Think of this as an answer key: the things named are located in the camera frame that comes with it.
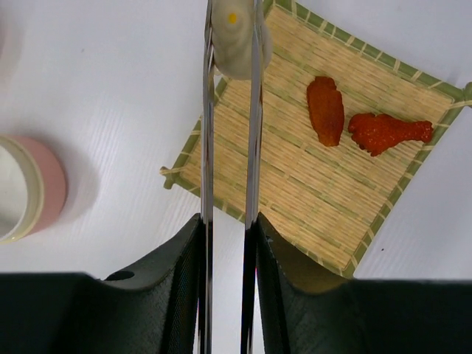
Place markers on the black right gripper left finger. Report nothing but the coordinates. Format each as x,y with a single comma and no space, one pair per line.
149,306

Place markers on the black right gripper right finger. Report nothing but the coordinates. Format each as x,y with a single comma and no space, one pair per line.
353,316

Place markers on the steel food tongs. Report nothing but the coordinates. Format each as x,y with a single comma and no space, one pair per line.
252,187

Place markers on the red chicken drumstick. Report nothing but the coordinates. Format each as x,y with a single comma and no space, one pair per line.
378,133

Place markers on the orange fried chicken wing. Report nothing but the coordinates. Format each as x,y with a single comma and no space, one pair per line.
326,110

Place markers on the white steamed bun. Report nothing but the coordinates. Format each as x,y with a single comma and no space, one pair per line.
238,43

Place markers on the pink lunch box bowl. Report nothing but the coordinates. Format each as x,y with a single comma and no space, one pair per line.
33,187

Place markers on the woven bamboo tray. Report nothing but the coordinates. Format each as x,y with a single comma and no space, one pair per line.
330,202

